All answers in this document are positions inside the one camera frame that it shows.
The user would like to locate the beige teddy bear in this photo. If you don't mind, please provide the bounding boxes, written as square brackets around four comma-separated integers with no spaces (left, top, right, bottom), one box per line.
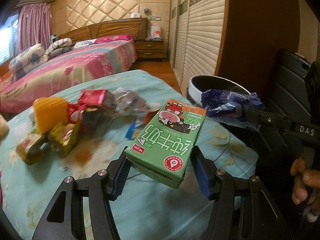
[0,115,9,138]

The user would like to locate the yellow green snack bag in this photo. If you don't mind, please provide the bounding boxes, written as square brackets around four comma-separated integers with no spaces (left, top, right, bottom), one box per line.
[16,122,80,165]

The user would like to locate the striped folded quilt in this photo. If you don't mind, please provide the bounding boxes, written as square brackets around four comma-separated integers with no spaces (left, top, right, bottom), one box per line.
[44,38,72,59]

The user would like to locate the white louvered wardrobe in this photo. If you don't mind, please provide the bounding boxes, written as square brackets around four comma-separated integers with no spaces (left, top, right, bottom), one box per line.
[168,0,225,96]

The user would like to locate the green milk carton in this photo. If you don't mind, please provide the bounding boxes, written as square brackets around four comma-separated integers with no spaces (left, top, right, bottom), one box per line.
[125,99,207,189]

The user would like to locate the pink floral bed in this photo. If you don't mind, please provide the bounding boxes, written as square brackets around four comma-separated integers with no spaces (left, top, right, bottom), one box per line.
[1,39,137,114]

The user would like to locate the right pink curtain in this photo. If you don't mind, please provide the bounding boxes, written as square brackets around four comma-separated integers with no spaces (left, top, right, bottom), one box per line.
[17,3,51,54]

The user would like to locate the red snack wrapper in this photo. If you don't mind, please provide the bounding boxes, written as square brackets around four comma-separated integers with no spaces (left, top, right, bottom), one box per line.
[67,89,115,124]

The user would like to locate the pink pillow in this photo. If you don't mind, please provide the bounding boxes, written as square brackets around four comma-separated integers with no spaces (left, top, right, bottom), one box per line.
[94,35,133,44]

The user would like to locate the orange spiky ball toy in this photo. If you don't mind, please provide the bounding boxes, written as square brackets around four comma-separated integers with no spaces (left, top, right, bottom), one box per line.
[33,96,69,134]

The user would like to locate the wooden nightstand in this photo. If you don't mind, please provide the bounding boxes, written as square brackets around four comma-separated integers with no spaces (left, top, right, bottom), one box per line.
[136,40,166,59]

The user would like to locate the white pillow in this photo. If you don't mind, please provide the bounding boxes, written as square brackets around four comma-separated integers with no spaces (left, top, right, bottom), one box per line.
[73,38,97,49]

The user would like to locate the blue plastic snack bag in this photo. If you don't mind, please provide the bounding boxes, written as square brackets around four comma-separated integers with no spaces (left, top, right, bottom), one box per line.
[201,89,265,129]

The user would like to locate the silver wrapper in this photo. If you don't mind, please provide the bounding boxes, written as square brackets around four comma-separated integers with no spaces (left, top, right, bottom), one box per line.
[114,87,161,121]

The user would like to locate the wooden headboard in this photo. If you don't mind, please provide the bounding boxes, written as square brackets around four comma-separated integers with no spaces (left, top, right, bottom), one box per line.
[57,17,148,43]

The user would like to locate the white round trash bin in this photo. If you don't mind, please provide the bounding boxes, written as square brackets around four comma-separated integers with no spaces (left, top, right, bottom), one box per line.
[187,75,250,106]

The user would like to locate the blue heart folded quilt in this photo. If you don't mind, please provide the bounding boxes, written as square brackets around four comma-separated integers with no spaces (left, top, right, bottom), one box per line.
[9,43,48,76]

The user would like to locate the person's right hand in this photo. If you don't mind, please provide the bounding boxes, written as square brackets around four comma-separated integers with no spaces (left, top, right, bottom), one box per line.
[290,157,319,223]

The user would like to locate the white bag on nightstand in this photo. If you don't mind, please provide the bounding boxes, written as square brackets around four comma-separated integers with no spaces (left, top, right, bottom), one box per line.
[150,25,161,40]

